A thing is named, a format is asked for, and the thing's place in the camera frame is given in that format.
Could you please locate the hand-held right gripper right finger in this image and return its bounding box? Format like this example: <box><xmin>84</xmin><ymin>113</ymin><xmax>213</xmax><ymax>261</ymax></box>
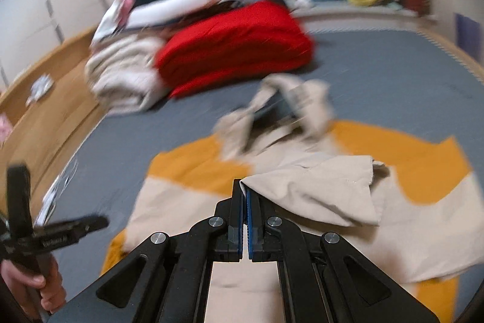
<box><xmin>245</xmin><ymin>190</ymin><xmax>441</xmax><ymax>323</ymax></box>

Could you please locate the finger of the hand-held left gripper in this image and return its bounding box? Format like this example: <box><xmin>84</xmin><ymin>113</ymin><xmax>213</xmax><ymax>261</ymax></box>
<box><xmin>68</xmin><ymin>214</ymin><xmax>111</xmax><ymax>240</ymax></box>

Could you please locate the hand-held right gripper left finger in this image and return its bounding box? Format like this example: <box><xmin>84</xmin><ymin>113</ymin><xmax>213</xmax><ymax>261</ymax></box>
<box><xmin>47</xmin><ymin>178</ymin><xmax>246</xmax><ymax>323</ymax></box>

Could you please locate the beige and orange jacket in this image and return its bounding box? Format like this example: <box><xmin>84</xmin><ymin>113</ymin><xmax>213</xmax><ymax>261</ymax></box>
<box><xmin>100</xmin><ymin>75</ymin><xmax>479</xmax><ymax>323</ymax></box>

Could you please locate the person's left hand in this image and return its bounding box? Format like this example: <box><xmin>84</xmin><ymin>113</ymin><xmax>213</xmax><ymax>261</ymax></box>
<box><xmin>0</xmin><ymin>255</ymin><xmax>68</xmax><ymax>321</ymax></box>

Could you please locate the pink item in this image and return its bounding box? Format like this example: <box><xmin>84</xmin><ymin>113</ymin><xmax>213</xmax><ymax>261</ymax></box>
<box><xmin>0</xmin><ymin>114</ymin><xmax>15</xmax><ymax>147</ymax></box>

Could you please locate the crumpled white paper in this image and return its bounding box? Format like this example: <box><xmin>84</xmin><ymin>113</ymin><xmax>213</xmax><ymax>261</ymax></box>
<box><xmin>25</xmin><ymin>74</ymin><xmax>54</xmax><ymax>107</ymax></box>

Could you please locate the beige folded cloth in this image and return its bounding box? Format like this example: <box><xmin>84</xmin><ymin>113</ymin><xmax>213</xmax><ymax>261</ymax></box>
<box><xmin>85</xmin><ymin>33</ymin><xmax>172</xmax><ymax>115</ymax></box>

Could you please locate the red folded blanket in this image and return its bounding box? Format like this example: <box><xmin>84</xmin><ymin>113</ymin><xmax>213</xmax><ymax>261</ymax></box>
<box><xmin>155</xmin><ymin>0</ymin><xmax>316</xmax><ymax>99</ymax></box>

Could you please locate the grey quilted bed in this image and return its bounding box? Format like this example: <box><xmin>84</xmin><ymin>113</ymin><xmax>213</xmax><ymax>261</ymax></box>
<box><xmin>36</xmin><ymin>3</ymin><xmax>484</xmax><ymax>272</ymax></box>

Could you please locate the white wardrobe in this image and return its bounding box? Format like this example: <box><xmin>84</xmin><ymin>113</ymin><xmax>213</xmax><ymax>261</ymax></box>
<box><xmin>0</xmin><ymin>0</ymin><xmax>116</xmax><ymax>91</ymax></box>

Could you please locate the white pink printed cloth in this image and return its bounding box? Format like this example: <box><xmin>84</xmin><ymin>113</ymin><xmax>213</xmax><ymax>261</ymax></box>
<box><xmin>92</xmin><ymin>0</ymin><xmax>137</xmax><ymax>44</ymax></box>

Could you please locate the white folded cloth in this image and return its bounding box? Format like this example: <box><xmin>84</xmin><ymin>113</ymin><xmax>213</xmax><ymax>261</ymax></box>
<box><xmin>128</xmin><ymin>0</ymin><xmax>244</xmax><ymax>30</ymax></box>

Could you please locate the wooden bed frame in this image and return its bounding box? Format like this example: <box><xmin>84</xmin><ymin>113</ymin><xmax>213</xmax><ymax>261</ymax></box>
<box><xmin>0</xmin><ymin>25</ymin><xmax>111</xmax><ymax>204</ymax></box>

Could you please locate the purple wall item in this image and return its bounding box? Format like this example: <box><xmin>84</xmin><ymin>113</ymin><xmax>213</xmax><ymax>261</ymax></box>
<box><xmin>455</xmin><ymin>13</ymin><xmax>484</xmax><ymax>56</ymax></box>

